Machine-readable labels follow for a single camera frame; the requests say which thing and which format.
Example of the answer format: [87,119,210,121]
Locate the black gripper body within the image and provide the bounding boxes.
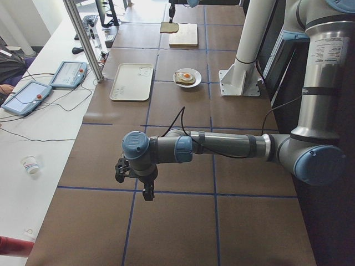
[138,166,158,189]
[169,3,176,14]

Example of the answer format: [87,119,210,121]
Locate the bread slice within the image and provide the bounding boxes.
[160,22,179,34]

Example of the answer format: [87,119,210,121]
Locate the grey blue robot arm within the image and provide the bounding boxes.
[168,0,244,23]
[115,1,354,201]

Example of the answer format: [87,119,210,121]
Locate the white round plate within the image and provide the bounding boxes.
[173,68,202,88]

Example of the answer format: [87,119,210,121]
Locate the wooden cutting board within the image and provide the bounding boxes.
[169,23,198,47]

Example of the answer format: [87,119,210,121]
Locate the black monitor stand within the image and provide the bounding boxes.
[95,0,121,28]

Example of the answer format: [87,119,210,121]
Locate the fried egg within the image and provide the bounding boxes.
[175,72,194,82]

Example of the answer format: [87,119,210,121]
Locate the bottom toast slice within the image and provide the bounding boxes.
[174,71,195,85]

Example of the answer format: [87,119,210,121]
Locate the cream bear tray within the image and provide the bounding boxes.
[109,63,154,101]

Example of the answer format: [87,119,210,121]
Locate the black keyboard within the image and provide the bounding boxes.
[82,15,98,39]

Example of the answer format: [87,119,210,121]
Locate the black computer mouse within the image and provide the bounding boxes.
[72,47,84,54]

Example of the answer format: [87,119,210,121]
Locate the far blue teach pendant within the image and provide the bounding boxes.
[49,61,88,89]

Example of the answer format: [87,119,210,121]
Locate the blue teach pendant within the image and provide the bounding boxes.
[49,61,88,89]
[1,80,53,116]

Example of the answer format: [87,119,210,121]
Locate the white paper cup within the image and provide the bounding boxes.
[21,156,39,175]

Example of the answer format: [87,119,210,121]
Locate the near blue teach pendant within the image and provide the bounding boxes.
[1,80,53,116]

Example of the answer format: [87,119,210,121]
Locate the red object at edge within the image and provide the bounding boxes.
[1,236,34,257]

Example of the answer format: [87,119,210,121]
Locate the seated person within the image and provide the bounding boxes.
[1,38,35,104]

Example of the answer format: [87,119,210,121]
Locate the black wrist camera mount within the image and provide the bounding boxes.
[115,157,130,183]

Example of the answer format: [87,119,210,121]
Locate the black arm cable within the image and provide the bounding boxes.
[162,105,303,159]

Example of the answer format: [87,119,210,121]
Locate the white pedestal column base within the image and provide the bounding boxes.
[219,0,276,96]

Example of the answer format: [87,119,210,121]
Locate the aluminium frame post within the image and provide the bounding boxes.
[63,0,104,83]

